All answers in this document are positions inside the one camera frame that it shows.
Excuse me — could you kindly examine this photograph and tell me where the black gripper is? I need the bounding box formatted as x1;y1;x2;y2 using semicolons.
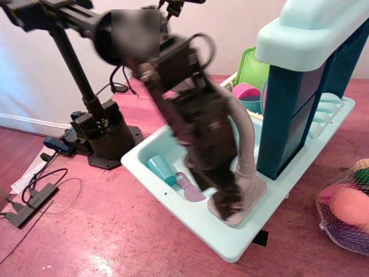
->
138;63;244;220

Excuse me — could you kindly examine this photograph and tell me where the beige toy faucet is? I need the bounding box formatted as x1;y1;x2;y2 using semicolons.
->
210;80;267;228

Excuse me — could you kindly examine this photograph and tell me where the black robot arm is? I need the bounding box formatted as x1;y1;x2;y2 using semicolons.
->
1;1;246;220

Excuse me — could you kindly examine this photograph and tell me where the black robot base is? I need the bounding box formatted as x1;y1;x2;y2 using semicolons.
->
48;25;145;169

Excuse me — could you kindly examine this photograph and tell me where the cream dish rack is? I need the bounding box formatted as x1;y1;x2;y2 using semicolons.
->
220;72;263;121

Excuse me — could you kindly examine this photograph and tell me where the pink plastic bowl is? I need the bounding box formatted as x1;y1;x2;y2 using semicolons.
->
232;83;261;100

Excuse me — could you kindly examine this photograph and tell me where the teal plastic bowl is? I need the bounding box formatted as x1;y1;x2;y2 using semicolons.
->
240;96;262;113

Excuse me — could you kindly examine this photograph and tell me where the mint toy sink unit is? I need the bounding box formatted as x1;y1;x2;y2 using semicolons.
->
121;97;355;263

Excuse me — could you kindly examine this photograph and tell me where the teal plastic cup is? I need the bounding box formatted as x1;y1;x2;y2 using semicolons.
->
147;155;176;186

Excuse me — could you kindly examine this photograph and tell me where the purple toy spatula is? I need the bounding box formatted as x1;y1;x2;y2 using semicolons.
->
175;172;206;202

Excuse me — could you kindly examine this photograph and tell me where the green plastic cutting board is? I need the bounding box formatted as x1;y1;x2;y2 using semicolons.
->
235;46;270;90

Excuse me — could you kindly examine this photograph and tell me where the black power adapter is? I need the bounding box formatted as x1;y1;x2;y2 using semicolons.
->
111;84;129;93

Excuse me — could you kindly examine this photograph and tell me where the black tape piece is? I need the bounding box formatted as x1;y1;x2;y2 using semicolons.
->
252;230;269;247

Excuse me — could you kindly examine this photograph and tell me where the teal toy shelf tower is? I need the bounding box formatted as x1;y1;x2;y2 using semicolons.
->
255;1;368;179

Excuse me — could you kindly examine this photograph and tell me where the blue black clamp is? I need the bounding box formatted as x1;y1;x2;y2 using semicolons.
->
43;137;72;155

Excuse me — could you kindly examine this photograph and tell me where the mesh bag of toy food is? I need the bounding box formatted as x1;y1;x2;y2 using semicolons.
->
315;159;368;256

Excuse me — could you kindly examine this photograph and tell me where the white paper sheet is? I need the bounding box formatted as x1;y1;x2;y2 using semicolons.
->
10;147;54;195

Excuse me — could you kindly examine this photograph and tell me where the black usb hub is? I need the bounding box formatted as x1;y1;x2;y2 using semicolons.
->
9;183;59;229

